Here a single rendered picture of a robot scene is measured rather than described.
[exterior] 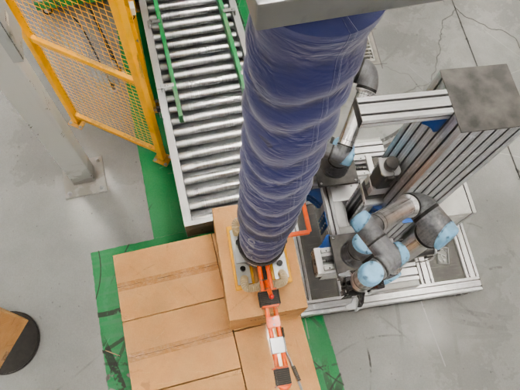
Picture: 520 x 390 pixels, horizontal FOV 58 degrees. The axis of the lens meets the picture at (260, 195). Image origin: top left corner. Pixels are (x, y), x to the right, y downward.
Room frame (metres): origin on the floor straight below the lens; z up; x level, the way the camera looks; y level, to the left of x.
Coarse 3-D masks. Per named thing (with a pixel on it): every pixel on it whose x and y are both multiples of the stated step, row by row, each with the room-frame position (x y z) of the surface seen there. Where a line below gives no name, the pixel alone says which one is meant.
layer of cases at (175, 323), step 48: (192, 240) 0.76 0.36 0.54; (144, 288) 0.43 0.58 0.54; (192, 288) 0.48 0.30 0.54; (144, 336) 0.17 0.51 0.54; (192, 336) 0.21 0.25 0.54; (240, 336) 0.26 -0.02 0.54; (288, 336) 0.30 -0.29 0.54; (144, 384) -0.07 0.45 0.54; (192, 384) -0.03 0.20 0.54; (240, 384) 0.01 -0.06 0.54
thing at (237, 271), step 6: (228, 228) 0.74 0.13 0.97; (228, 234) 0.71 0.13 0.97; (228, 240) 0.68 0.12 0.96; (234, 240) 0.68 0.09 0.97; (234, 246) 0.65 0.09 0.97; (234, 258) 0.59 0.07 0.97; (234, 264) 0.56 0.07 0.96; (240, 264) 0.56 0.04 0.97; (246, 264) 0.57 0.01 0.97; (234, 270) 0.53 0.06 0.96; (240, 270) 0.53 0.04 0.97; (246, 270) 0.54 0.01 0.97; (252, 270) 0.54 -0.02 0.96; (234, 276) 0.50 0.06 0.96; (240, 276) 0.50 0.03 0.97; (252, 276) 0.51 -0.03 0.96; (234, 282) 0.47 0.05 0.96; (252, 282) 0.48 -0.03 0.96; (240, 288) 0.44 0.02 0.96
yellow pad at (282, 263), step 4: (284, 252) 0.66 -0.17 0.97; (284, 256) 0.64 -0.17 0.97; (280, 260) 0.61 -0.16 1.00; (284, 260) 0.62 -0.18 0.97; (288, 260) 0.62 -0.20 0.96; (272, 264) 0.59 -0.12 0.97; (276, 264) 0.59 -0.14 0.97; (280, 264) 0.59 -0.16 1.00; (284, 264) 0.60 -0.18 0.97; (288, 264) 0.60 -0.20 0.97; (272, 268) 0.57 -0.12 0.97; (276, 268) 0.57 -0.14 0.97; (280, 268) 0.58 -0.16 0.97; (284, 268) 0.58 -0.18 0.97; (288, 268) 0.58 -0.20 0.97; (272, 272) 0.55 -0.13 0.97; (276, 272) 0.55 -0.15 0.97; (288, 272) 0.56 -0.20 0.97; (272, 276) 0.53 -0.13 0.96; (276, 276) 0.53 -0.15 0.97; (288, 276) 0.54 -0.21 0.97; (288, 280) 0.52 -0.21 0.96
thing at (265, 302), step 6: (276, 288) 0.45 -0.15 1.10; (258, 294) 0.40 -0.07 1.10; (264, 294) 0.41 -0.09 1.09; (276, 294) 0.42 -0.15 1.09; (258, 300) 0.38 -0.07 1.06; (264, 300) 0.38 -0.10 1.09; (270, 300) 0.39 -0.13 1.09; (276, 300) 0.39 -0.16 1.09; (264, 306) 0.35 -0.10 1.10; (270, 306) 0.36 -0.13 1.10
